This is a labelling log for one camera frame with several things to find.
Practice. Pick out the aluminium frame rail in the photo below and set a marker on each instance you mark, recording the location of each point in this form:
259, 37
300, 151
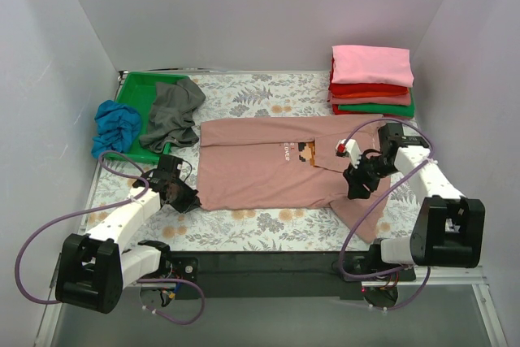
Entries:
436, 307

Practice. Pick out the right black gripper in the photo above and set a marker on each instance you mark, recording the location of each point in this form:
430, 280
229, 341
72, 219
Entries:
357, 178

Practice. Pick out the bottom pink folded t-shirt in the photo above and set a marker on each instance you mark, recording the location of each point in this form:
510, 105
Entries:
397, 117

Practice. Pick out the blue crumpled t-shirt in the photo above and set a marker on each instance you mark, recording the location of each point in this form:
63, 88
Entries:
118, 126

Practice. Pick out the grey t-shirt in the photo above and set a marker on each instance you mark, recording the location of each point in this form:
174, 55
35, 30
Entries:
171, 116

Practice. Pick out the salmon folded t-shirt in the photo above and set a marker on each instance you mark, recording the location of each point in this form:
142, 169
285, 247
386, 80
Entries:
399, 100

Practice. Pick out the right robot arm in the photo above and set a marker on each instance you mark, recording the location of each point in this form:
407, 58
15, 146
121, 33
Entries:
448, 231

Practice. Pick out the light pink folded t-shirt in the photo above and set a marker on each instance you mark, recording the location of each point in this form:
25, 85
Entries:
372, 65

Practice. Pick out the orange folded t-shirt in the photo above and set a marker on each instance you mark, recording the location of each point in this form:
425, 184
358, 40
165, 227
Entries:
369, 96

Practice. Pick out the dusty pink printed t-shirt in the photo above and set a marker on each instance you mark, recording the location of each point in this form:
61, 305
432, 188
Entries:
282, 163

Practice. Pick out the green folded t-shirt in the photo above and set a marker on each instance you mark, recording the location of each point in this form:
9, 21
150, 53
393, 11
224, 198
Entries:
405, 111

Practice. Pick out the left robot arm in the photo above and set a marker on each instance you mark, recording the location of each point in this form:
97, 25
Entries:
97, 266

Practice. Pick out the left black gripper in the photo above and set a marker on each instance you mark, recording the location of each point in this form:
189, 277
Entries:
185, 199

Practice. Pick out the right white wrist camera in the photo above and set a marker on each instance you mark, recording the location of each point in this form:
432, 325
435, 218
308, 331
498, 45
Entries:
349, 149

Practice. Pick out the green plastic tray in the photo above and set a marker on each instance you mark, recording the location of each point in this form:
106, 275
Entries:
139, 92

